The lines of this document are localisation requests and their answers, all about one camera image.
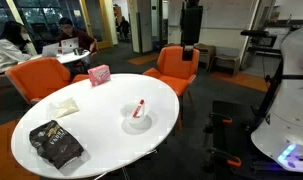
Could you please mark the wooden stool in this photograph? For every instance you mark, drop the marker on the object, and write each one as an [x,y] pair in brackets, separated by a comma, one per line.
[226,61]
[206,53]

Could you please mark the black robot cart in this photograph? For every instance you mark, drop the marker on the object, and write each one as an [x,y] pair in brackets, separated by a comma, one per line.
[237,140]

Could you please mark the orange armchair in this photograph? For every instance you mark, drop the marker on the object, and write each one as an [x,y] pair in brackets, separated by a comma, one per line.
[172,66]
[37,78]

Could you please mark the man in red top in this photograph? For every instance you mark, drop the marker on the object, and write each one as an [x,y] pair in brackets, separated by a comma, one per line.
[82,38]

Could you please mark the white round side table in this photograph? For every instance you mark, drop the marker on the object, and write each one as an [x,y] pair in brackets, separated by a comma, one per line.
[69,57]

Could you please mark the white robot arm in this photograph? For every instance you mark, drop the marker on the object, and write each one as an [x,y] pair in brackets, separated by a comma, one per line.
[291,110]

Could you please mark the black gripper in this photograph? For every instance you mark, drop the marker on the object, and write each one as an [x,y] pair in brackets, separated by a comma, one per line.
[191,25]

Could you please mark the black stereo camera on stand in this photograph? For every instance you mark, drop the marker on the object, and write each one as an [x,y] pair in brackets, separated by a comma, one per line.
[254,33]

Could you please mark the dark coffee bag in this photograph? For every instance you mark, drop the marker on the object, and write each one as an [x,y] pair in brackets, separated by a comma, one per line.
[56,143]

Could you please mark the silver laptop with logo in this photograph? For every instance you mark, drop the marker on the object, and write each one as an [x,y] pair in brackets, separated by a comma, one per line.
[70,45]

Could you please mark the red marker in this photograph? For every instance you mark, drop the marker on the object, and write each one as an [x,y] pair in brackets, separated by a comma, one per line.
[138,108]

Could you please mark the pink cardboard box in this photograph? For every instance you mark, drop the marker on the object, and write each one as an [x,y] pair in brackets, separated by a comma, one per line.
[99,75]

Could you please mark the woman in white top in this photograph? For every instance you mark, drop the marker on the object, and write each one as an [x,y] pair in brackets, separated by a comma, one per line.
[9,53]

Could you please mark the small black case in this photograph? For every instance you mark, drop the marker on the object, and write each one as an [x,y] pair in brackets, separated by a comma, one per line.
[78,51]

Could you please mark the seated person in dark clothes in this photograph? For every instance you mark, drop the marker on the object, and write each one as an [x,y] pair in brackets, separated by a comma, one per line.
[124,26]

